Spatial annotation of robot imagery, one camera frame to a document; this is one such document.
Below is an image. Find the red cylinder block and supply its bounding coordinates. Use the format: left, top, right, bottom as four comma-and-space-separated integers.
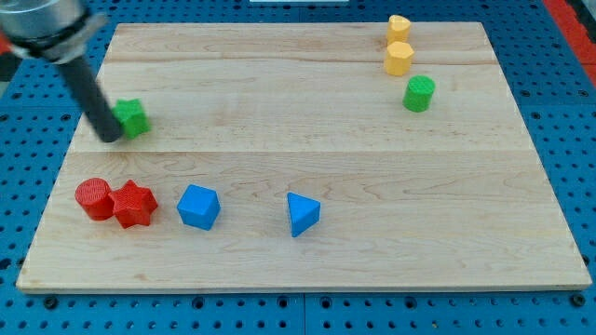
74, 178, 114, 221

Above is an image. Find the yellow hexagon block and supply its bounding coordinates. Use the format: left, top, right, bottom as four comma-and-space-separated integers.
384, 41, 414, 76

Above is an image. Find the yellow heart block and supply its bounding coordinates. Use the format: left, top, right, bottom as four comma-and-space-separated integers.
386, 15, 412, 45

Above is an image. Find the red star block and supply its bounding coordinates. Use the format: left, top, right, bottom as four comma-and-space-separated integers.
108, 180, 158, 229

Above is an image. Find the blue cube block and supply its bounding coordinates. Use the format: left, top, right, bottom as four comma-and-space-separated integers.
177, 184, 221, 231

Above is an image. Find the blue triangle block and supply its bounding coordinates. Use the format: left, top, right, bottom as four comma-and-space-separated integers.
287, 193, 321, 237

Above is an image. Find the green cylinder block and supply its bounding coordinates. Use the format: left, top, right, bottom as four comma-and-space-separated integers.
402, 75, 436, 113

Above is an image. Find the green star block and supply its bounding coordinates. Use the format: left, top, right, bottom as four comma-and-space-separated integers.
113, 99, 151, 139

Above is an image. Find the light wooden board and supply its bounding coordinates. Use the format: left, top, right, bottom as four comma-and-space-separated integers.
17, 22, 592, 294

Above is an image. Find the silver cylindrical robot end effector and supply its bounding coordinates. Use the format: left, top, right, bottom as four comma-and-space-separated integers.
1, 0, 108, 64

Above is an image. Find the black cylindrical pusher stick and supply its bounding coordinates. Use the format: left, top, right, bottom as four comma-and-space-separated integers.
56, 57, 124, 142

